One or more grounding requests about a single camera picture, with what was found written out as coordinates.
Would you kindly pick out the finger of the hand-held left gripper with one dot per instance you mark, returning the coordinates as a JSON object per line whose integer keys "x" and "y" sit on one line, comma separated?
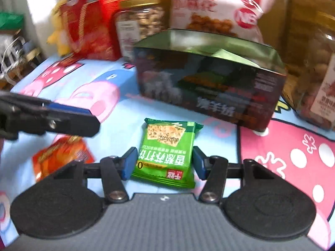
{"x": 73, "y": 124}

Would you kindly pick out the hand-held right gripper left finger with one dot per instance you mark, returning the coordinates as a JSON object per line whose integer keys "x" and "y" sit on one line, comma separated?
{"x": 129, "y": 163}

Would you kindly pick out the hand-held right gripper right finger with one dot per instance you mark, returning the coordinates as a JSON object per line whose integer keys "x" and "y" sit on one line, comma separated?
{"x": 200, "y": 162}

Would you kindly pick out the orange snack packet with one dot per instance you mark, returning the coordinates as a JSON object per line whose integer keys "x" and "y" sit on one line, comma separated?
{"x": 60, "y": 157}

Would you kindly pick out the green cracker packet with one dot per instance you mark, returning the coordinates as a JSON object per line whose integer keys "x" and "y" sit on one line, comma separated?
{"x": 167, "y": 146}

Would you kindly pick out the black cardboard box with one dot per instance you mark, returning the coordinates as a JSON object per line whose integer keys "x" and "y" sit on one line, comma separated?
{"x": 209, "y": 104}

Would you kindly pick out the yellow duck plush toy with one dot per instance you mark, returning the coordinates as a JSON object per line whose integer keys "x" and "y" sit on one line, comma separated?
{"x": 60, "y": 39}

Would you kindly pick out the printed blanket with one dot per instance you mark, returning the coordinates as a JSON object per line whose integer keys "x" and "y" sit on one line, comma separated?
{"x": 288, "y": 149}

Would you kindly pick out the red gift bag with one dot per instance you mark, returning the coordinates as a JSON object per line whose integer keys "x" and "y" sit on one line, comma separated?
{"x": 91, "y": 26}

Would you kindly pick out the green cardboard box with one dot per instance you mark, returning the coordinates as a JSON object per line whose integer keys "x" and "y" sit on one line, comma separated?
{"x": 10, "y": 21}

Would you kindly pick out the small gold-lid nut jar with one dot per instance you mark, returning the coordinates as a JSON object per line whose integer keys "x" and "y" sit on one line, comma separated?
{"x": 141, "y": 23}

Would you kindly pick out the tall yellow-lid nut jar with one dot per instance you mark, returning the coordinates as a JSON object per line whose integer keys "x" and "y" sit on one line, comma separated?
{"x": 319, "y": 83}

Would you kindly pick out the large pink snack bag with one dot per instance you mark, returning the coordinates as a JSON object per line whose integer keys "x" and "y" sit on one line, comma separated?
{"x": 209, "y": 5}

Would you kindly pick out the brown woven seat cushion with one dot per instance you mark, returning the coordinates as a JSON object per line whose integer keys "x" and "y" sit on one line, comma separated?
{"x": 301, "y": 18}

